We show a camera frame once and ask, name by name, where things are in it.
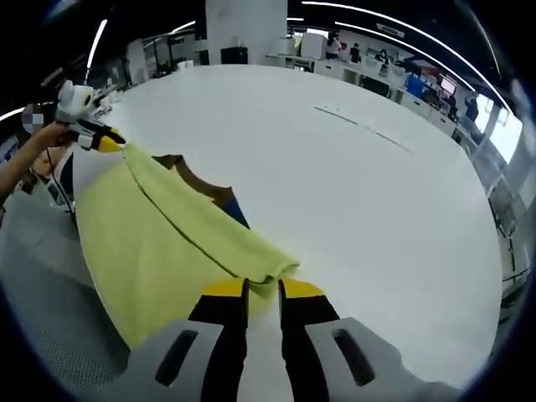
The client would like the wide white square pillar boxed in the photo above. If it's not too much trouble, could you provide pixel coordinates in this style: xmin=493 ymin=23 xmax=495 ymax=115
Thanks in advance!
xmin=204 ymin=0 xmax=289 ymax=66

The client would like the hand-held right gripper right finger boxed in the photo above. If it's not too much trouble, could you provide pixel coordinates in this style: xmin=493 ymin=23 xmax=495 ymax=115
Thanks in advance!
xmin=277 ymin=277 xmax=460 ymax=402

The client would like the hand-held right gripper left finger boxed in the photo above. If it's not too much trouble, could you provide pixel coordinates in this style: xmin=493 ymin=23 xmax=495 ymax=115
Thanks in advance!
xmin=79 ymin=276 xmax=251 ymax=402

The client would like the yellow blue grey garment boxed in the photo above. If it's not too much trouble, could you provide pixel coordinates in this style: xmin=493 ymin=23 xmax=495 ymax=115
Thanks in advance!
xmin=75 ymin=141 xmax=302 ymax=352

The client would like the blue bin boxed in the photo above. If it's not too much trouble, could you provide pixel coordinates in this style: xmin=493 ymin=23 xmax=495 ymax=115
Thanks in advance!
xmin=406 ymin=75 xmax=426 ymax=97

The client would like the ceiling air vent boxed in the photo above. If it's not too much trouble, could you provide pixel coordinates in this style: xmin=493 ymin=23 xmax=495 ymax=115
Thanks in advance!
xmin=376 ymin=23 xmax=406 ymax=38

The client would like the white tall cabinet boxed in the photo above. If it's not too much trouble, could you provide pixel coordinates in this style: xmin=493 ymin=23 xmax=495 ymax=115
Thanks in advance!
xmin=301 ymin=32 xmax=328 ymax=59

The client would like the white template strip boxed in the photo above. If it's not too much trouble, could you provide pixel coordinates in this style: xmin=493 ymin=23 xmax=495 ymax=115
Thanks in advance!
xmin=313 ymin=104 xmax=416 ymax=156

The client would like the white counter cabinet row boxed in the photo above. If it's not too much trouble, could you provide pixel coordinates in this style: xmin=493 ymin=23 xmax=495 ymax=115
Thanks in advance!
xmin=263 ymin=52 xmax=457 ymax=135

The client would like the black cable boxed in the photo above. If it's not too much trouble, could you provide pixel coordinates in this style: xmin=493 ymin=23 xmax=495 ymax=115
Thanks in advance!
xmin=44 ymin=146 xmax=79 ymax=219

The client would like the black cabinet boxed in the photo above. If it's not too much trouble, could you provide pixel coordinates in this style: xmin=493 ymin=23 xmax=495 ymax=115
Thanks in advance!
xmin=220 ymin=46 xmax=250 ymax=65

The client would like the person's left hand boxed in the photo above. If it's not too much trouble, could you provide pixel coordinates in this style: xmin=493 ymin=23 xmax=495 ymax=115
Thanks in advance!
xmin=39 ymin=121 xmax=79 ymax=147

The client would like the black office chair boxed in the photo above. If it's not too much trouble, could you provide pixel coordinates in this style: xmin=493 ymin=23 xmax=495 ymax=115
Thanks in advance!
xmin=359 ymin=77 xmax=393 ymax=100

